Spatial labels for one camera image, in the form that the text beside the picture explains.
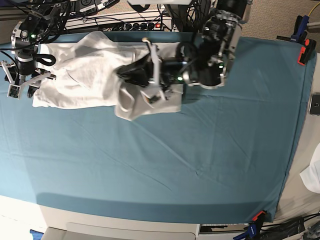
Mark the black power strip red switch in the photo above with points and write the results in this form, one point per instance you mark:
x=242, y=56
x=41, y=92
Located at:
x=136, y=26

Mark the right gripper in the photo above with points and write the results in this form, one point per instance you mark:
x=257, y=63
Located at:
x=24, y=70

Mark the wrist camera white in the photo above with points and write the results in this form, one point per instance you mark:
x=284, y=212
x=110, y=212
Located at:
x=14, y=91
x=158, y=98

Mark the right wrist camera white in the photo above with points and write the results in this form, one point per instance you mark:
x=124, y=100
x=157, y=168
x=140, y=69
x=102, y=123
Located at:
x=14, y=91

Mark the orange black clamp bottom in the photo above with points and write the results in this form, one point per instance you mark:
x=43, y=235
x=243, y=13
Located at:
x=260, y=216

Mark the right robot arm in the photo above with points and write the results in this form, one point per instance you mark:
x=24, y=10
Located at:
x=43, y=18

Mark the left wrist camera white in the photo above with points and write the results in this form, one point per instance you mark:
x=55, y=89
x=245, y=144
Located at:
x=158, y=98

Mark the orange black clamp top right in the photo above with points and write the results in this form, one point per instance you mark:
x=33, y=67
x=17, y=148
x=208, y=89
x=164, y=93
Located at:
x=306, y=51

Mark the white cloth at right edge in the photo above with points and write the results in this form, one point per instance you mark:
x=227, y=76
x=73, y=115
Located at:
x=311, y=175

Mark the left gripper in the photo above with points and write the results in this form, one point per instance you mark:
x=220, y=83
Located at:
x=152, y=72

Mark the white T-shirt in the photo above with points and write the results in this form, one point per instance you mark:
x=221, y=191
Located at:
x=86, y=77

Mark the teal table cloth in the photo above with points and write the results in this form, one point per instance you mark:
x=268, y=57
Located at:
x=223, y=158

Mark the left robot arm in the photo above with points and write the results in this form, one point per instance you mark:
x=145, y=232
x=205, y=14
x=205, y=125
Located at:
x=206, y=65

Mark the orange black clamp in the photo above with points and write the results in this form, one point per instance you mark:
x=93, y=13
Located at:
x=306, y=51
x=260, y=216

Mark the grey plastic bin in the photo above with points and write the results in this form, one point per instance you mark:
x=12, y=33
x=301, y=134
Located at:
x=76, y=231

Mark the blue black clamp bottom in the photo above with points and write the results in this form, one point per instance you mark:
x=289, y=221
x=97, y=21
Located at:
x=252, y=232

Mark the silver phone device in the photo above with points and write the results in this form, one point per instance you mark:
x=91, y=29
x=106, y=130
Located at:
x=314, y=105

